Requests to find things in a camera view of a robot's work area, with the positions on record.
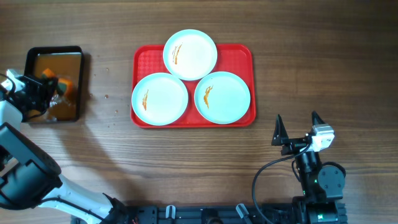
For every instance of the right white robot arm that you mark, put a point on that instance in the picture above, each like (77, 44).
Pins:
(322, 182)

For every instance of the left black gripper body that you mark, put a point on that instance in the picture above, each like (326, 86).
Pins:
(34, 98)

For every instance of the white plate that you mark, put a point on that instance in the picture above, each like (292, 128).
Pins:
(190, 54)
(222, 97)
(159, 99)

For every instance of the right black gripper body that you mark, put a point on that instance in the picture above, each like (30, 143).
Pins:
(294, 145)

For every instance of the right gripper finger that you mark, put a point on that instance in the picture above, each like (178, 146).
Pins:
(280, 136)
(316, 119)

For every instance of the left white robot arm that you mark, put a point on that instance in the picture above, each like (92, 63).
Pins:
(30, 178)

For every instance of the black water basin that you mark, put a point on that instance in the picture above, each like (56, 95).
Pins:
(66, 62)

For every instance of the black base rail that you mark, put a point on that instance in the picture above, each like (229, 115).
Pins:
(276, 213)

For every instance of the red plastic tray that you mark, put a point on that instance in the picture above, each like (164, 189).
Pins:
(234, 58)

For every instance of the orange green sponge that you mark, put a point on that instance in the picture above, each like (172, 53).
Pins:
(63, 86)

